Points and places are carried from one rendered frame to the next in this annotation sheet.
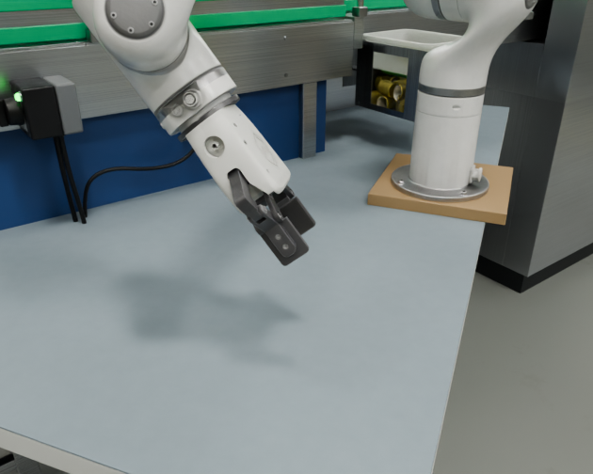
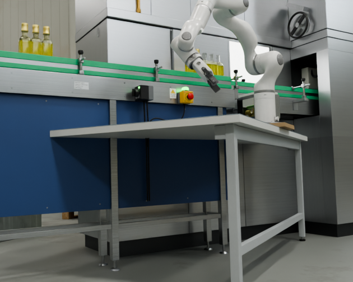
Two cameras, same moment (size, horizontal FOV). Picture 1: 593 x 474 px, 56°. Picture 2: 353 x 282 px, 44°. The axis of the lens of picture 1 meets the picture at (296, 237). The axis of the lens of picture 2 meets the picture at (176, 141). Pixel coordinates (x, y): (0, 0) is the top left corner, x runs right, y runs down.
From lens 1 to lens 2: 1.63 m
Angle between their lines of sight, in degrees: 31
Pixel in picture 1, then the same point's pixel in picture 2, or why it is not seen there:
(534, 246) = (336, 206)
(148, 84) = (185, 54)
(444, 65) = (259, 83)
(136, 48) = (186, 41)
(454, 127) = (265, 101)
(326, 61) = (225, 100)
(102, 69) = (157, 89)
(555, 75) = (326, 126)
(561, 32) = (324, 109)
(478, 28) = (266, 70)
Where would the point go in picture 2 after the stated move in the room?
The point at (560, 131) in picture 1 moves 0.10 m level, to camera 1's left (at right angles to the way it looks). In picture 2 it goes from (334, 148) to (320, 149)
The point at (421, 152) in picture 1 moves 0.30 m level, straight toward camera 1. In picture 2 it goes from (256, 112) to (249, 104)
